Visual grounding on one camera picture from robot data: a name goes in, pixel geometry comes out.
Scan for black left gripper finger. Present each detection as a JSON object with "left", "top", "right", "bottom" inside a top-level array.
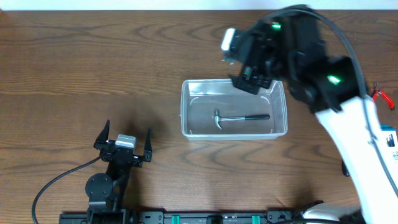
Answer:
[
  {"left": 93, "top": 119, "right": 110, "bottom": 149},
  {"left": 143, "top": 129, "right": 152, "bottom": 162}
]

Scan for black handled hammer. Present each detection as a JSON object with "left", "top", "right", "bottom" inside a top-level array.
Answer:
[{"left": 214, "top": 110, "right": 271, "bottom": 130}]

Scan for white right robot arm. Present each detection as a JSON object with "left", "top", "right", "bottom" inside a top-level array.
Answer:
[{"left": 221, "top": 6, "right": 397, "bottom": 223}]

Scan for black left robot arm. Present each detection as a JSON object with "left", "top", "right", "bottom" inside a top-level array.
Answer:
[{"left": 85, "top": 121, "right": 152, "bottom": 224}]

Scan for clear plastic container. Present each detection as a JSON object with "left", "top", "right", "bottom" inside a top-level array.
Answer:
[{"left": 180, "top": 79, "right": 288, "bottom": 141}]

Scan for black yellow screwdriver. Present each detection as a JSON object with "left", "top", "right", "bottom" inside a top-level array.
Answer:
[{"left": 341, "top": 161, "right": 350, "bottom": 177}]

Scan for blue white drill bit box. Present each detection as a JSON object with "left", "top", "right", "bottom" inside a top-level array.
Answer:
[{"left": 381, "top": 124, "right": 397, "bottom": 172}]

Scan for red handled pliers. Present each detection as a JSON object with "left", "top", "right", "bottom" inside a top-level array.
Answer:
[{"left": 371, "top": 82, "right": 395, "bottom": 111}]

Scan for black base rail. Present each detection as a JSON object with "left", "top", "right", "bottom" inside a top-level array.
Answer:
[{"left": 58, "top": 209, "right": 300, "bottom": 224}]

